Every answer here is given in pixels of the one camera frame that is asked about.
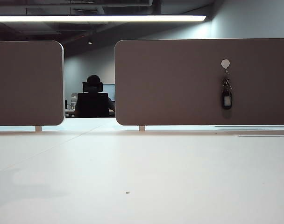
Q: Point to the right grey partition panel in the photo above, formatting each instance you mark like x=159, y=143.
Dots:
x=167, y=81

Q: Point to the computer monitor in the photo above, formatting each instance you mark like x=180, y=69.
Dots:
x=109, y=91

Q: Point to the bunch of keys with black fob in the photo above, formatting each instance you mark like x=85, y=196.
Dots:
x=226, y=100

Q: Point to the long ceiling light strip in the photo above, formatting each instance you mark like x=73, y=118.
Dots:
x=86, y=18

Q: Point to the left grey partition panel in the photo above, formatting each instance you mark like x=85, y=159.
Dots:
x=25, y=81

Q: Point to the grey partition panel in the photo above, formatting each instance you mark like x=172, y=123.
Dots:
x=25, y=81
x=167, y=81

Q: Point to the white hexagonal wall hook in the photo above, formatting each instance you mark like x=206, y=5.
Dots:
x=225, y=63

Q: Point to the seated person in dark clothes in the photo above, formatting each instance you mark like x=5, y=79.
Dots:
x=93, y=78

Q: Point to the black mesh office chair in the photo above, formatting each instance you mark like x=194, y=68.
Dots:
x=92, y=105

